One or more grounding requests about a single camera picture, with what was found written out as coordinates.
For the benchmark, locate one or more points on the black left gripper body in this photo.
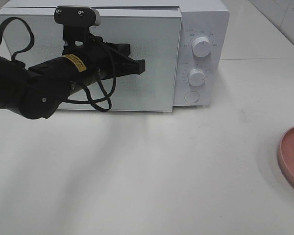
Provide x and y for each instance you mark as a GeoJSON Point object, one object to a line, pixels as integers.
{"type": "Point", "coordinates": [74, 71]}

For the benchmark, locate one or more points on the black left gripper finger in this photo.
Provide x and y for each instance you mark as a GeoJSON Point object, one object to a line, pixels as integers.
{"type": "Point", "coordinates": [126, 66]}
{"type": "Point", "coordinates": [117, 51]}

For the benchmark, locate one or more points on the white microwave door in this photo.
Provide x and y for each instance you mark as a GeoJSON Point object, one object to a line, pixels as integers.
{"type": "Point", "coordinates": [153, 36]}

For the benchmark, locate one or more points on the white timer knob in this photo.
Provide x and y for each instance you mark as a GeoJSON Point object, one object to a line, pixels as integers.
{"type": "Point", "coordinates": [196, 77]}

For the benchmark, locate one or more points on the round white door button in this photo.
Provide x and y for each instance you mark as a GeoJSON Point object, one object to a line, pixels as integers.
{"type": "Point", "coordinates": [192, 97]}

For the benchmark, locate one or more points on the pink round plate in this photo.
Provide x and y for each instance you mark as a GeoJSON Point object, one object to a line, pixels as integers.
{"type": "Point", "coordinates": [286, 155]}

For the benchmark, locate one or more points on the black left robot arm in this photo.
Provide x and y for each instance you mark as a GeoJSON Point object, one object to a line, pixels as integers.
{"type": "Point", "coordinates": [16, 80]}

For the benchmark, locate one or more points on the upper white power knob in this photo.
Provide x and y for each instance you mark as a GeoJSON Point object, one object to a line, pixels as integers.
{"type": "Point", "coordinates": [201, 46]}

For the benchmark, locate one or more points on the white microwave oven body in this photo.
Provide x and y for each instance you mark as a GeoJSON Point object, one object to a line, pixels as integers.
{"type": "Point", "coordinates": [198, 18]}

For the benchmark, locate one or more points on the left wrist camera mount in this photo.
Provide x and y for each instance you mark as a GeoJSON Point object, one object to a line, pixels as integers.
{"type": "Point", "coordinates": [76, 21]}

